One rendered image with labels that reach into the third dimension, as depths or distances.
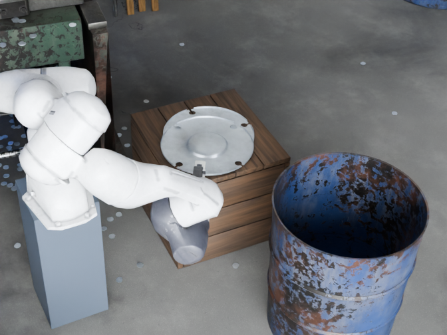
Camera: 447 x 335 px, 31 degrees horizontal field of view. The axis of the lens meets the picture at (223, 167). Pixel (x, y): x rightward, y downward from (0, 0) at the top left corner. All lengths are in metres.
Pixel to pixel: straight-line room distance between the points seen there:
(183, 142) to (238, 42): 1.25
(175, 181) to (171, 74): 1.69
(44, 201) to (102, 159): 0.48
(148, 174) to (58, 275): 0.65
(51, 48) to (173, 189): 0.95
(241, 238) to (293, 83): 1.01
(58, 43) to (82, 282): 0.76
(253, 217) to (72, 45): 0.80
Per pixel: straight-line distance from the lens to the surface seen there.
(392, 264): 2.13
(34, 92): 1.77
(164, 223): 1.98
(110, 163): 1.71
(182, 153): 2.50
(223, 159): 2.48
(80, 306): 2.48
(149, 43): 3.70
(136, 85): 3.43
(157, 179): 1.81
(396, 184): 2.37
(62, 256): 2.31
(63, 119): 1.71
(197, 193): 1.89
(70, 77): 2.01
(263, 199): 2.59
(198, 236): 2.00
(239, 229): 2.63
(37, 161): 1.72
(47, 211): 2.17
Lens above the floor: 1.95
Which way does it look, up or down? 40 degrees down
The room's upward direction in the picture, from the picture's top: 3 degrees clockwise
